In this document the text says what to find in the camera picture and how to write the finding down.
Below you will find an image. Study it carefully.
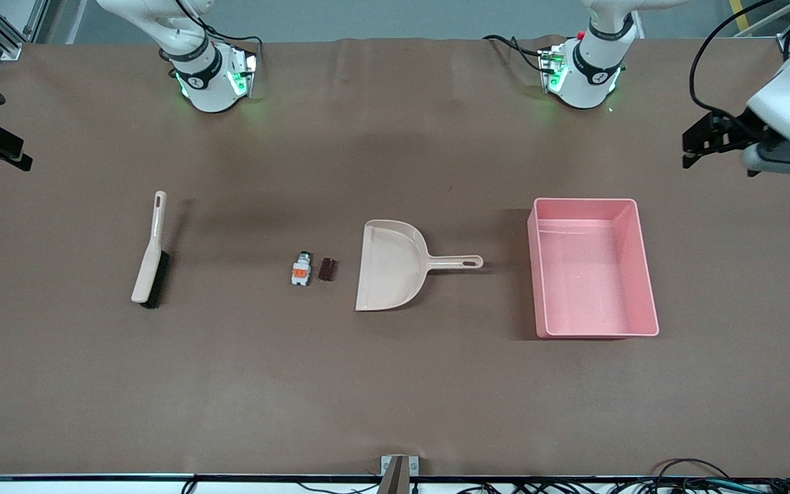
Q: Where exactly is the beige brush with black bristles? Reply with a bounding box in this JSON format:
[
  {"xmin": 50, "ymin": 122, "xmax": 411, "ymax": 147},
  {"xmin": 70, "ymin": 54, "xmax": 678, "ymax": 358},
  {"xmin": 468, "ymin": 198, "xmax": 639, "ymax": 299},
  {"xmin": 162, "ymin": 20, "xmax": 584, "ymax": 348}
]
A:
[{"xmin": 131, "ymin": 191, "xmax": 171, "ymax": 309}]

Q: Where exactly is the metal table edge bracket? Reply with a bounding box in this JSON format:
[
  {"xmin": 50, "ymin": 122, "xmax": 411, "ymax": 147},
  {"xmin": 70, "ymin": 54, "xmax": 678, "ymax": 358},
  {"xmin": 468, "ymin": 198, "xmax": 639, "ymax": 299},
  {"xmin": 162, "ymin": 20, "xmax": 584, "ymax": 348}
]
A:
[{"xmin": 380, "ymin": 455, "xmax": 420, "ymax": 494}]

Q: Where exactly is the white orange electrical switch part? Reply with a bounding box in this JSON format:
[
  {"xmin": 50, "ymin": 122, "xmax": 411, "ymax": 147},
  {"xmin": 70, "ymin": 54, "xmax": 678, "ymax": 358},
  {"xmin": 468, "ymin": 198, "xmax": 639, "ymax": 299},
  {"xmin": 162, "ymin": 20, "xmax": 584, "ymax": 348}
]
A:
[{"xmin": 291, "ymin": 251, "xmax": 313, "ymax": 287}]

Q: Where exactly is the beige plastic dustpan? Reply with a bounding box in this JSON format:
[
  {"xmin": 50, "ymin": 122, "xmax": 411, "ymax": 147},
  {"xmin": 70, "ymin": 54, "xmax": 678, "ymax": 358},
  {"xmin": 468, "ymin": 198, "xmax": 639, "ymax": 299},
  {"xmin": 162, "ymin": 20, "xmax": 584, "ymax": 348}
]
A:
[{"xmin": 355, "ymin": 220, "xmax": 485, "ymax": 312}]

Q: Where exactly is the black arm base cable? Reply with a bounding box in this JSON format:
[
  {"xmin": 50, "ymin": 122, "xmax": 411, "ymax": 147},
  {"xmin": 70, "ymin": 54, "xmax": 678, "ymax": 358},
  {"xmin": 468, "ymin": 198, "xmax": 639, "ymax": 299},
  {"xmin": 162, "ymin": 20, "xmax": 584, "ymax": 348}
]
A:
[
  {"xmin": 483, "ymin": 34, "xmax": 548, "ymax": 73},
  {"xmin": 174, "ymin": 0, "xmax": 264, "ymax": 66}
]

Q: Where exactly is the brown table cover mat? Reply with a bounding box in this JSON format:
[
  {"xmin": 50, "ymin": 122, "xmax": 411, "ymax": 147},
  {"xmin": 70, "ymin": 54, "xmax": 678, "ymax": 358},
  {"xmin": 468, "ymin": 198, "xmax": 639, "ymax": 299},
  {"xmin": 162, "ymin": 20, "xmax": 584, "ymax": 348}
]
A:
[{"xmin": 0, "ymin": 36, "xmax": 790, "ymax": 478}]

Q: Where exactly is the pink plastic bin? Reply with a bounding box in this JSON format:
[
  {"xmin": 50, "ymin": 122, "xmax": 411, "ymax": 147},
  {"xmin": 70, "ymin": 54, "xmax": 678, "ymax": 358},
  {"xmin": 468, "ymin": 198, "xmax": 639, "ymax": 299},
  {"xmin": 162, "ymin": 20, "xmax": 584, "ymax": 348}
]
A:
[{"xmin": 527, "ymin": 198, "xmax": 660, "ymax": 339}]

